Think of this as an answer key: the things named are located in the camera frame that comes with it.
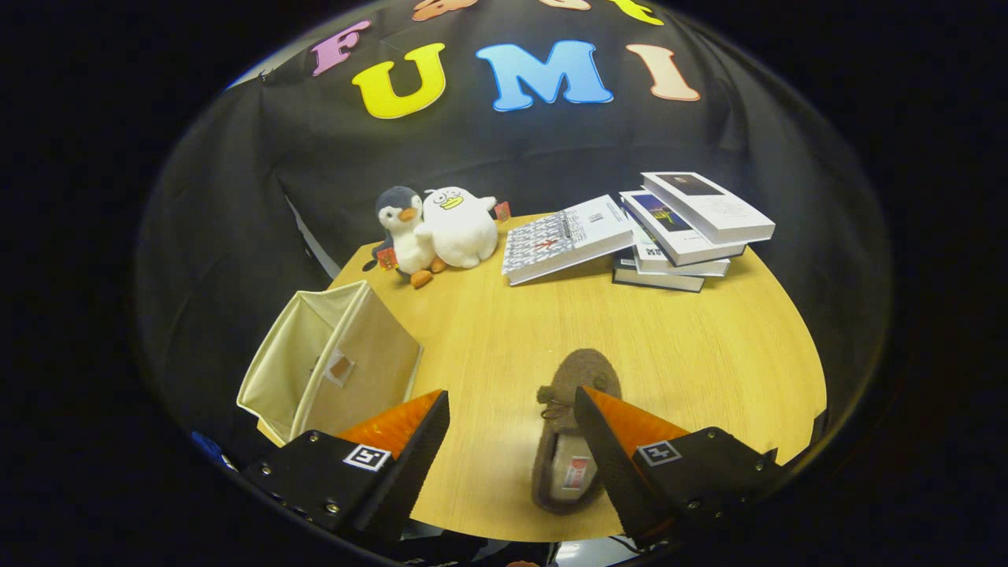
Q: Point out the grey patterned cover book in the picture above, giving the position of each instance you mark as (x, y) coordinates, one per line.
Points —
(563, 240)

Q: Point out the white book with dark picture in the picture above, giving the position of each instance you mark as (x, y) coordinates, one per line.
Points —
(709, 209)

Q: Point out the penguin plush toy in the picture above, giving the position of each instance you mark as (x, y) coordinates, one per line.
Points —
(409, 240)

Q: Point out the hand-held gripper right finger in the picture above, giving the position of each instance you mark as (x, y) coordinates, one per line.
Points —
(610, 465)

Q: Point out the brown fuzzy shoe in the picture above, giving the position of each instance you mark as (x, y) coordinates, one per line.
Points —
(579, 374)

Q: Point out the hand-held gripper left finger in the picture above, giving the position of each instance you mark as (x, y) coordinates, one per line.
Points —
(413, 465)

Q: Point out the white book with black letters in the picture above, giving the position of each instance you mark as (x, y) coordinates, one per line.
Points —
(669, 268)

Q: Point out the black backdrop cloth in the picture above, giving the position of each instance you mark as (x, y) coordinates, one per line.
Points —
(551, 150)

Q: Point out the dark grey book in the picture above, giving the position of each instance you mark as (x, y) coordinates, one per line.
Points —
(654, 279)

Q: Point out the beige fabric storage box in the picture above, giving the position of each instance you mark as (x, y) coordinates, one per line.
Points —
(370, 354)

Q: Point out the white duck plush toy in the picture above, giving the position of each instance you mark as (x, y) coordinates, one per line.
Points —
(461, 232)

